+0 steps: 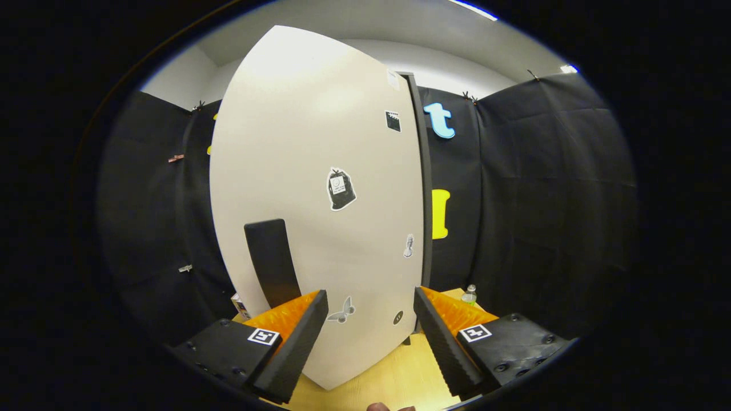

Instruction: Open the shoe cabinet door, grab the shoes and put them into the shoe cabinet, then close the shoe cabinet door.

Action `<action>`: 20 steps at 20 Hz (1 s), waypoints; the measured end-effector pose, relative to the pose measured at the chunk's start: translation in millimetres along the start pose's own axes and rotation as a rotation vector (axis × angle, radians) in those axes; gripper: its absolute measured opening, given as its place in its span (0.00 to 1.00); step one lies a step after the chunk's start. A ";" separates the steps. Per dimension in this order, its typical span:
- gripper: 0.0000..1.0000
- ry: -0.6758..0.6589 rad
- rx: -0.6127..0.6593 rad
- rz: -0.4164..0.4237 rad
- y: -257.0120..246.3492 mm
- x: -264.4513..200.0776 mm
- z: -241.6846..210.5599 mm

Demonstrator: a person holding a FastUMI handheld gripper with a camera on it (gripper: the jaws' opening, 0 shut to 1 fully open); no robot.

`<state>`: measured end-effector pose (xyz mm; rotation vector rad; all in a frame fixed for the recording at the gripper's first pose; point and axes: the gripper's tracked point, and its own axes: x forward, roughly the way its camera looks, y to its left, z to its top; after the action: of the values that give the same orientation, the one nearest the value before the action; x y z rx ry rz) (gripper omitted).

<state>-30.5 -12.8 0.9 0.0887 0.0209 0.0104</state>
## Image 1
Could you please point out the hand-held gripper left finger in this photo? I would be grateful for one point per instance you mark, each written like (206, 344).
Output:
(297, 337)

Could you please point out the green drink bottle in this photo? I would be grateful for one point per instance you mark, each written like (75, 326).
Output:
(469, 295)

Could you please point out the small ceiling light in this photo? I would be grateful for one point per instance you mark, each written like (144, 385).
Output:
(569, 69)

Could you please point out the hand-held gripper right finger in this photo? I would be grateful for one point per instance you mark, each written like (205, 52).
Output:
(441, 337)

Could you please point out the red wooden clip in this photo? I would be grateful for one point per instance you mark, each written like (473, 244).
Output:
(176, 158)

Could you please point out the grey shoe cabinet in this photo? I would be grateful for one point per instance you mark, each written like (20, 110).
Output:
(425, 200)

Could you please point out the beige shoe cabinet door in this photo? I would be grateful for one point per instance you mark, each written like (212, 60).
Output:
(297, 142)

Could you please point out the white book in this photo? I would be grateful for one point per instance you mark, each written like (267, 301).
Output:
(240, 305)

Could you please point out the black backdrop cloth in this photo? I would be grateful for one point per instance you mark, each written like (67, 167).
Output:
(542, 200)

